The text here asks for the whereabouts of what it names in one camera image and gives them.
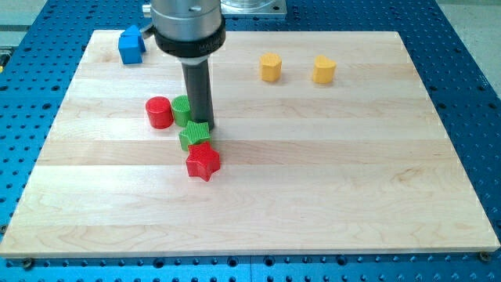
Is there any red cylinder block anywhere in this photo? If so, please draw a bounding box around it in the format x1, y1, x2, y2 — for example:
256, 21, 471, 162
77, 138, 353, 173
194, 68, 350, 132
145, 96, 174, 129

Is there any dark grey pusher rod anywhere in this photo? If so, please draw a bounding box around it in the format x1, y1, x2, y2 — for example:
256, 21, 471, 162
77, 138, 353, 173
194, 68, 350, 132
182, 58, 214, 130

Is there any green star block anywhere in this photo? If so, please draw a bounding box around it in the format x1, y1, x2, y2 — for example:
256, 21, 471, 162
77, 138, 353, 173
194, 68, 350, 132
178, 121, 211, 151

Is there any red star block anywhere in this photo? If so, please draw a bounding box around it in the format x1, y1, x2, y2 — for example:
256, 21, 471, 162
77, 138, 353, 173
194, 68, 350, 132
186, 141, 221, 182

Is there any yellow hexagon block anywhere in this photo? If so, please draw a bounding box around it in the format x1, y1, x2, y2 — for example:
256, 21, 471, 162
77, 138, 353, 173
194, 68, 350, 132
259, 52, 282, 82

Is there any wooden board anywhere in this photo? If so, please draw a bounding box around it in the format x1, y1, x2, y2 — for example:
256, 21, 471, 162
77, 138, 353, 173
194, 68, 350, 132
1, 31, 499, 259

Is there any green cylinder block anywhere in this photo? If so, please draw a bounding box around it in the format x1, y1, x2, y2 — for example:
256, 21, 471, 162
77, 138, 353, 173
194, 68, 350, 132
171, 96, 191, 128

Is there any yellow heart block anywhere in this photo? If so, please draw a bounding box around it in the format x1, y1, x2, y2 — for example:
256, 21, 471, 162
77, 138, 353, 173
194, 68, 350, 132
312, 55, 337, 84

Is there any blue cube block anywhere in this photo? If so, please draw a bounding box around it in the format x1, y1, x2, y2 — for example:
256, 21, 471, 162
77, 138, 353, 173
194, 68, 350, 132
118, 37, 142, 65

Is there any blue pentagon block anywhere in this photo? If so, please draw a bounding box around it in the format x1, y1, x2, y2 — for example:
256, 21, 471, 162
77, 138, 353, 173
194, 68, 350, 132
121, 25, 146, 52

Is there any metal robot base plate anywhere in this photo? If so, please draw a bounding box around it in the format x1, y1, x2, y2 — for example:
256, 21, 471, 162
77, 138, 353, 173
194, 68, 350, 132
221, 0, 287, 18

